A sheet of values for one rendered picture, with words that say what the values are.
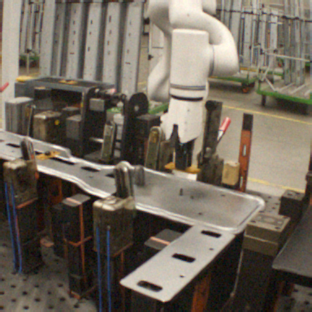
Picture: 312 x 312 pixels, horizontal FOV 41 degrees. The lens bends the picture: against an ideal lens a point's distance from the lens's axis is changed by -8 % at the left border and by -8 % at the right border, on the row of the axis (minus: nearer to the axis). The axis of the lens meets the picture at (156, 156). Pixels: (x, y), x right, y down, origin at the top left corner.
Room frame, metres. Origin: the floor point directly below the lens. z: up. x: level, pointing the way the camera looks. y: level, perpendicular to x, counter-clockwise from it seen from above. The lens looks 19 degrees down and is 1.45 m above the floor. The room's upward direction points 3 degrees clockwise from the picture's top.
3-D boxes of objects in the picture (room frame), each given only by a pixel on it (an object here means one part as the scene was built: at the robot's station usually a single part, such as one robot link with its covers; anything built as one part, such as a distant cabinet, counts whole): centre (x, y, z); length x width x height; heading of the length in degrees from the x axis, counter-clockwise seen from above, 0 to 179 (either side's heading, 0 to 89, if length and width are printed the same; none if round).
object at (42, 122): (1.50, 0.39, 0.89); 0.13 x 0.11 x 0.38; 149
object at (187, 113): (1.04, -0.07, 1.20); 0.10 x 0.07 x 0.11; 149
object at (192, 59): (1.04, -0.07, 1.34); 0.09 x 0.08 x 0.13; 92
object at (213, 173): (1.18, -0.15, 0.88); 0.07 x 0.06 x 0.35; 149
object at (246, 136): (1.12, -0.23, 0.95); 0.03 x 0.01 x 0.50; 59
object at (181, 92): (1.04, -0.07, 1.26); 0.09 x 0.08 x 0.03; 149
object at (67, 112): (1.51, 0.30, 0.90); 0.05 x 0.05 x 0.40; 59
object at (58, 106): (1.69, 0.36, 0.92); 0.10 x 0.08 x 0.45; 59
